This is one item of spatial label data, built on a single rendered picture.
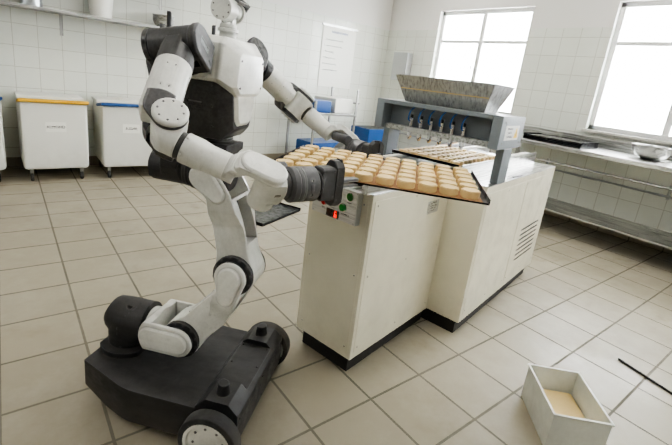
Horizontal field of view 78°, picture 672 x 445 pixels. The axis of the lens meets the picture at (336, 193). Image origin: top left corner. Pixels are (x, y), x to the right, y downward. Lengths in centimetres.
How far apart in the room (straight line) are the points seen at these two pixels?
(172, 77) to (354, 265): 105
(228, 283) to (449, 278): 128
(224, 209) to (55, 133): 343
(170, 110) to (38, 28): 433
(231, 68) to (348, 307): 109
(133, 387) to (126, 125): 340
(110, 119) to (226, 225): 341
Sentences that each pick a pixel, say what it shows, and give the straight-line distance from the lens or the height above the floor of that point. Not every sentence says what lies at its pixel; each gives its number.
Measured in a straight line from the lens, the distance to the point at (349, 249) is 175.
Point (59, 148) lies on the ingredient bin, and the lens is 472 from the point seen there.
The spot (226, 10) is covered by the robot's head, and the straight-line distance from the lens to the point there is 136.
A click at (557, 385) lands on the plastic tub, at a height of 8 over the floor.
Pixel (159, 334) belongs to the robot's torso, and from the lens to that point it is 169.
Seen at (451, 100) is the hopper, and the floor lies 122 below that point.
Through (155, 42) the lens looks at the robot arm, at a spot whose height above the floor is 129.
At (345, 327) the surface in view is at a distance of 190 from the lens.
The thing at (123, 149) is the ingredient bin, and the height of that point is 31.
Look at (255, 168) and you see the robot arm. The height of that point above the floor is 105.
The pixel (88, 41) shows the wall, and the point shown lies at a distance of 532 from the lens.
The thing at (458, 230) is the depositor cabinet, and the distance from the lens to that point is 225.
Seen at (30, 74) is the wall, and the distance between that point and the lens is 528.
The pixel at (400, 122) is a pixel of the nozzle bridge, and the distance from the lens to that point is 245.
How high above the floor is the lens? 126
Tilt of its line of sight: 15 degrees down
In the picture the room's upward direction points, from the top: 7 degrees clockwise
